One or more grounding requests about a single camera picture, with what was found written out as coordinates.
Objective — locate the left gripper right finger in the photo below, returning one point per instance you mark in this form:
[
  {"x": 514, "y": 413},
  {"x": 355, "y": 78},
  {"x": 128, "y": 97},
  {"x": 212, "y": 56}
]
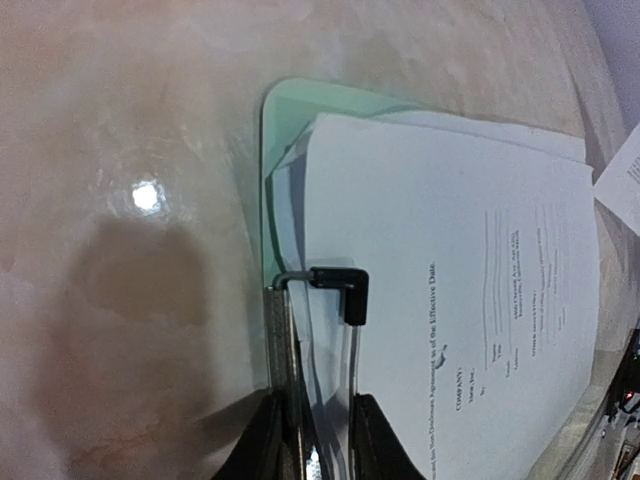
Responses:
[{"x": 378, "y": 453}]

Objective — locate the metal wire folder clip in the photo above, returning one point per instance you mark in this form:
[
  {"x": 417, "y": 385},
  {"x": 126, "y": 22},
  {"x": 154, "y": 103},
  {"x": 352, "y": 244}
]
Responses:
[{"x": 318, "y": 435}]

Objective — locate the printed paper sheet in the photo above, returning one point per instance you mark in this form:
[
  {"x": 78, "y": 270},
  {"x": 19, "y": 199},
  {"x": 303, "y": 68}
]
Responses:
[
  {"x": 500, "y": 131},
  {"x": 457, "y": 420}
]

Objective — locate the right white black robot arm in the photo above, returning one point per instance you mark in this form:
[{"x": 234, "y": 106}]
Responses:
[{"x": 624, "y": 390}]

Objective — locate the green translucent plastic folder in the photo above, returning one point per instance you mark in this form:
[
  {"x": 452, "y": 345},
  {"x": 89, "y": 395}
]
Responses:
[{"x": 289, "y": 107}]

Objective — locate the remaining printed paper stack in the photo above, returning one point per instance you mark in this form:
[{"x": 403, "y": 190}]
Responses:
[{"x": 618, "y": 187}]

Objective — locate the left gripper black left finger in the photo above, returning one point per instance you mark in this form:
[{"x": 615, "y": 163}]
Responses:
[{"x": 256, "y": 455}]

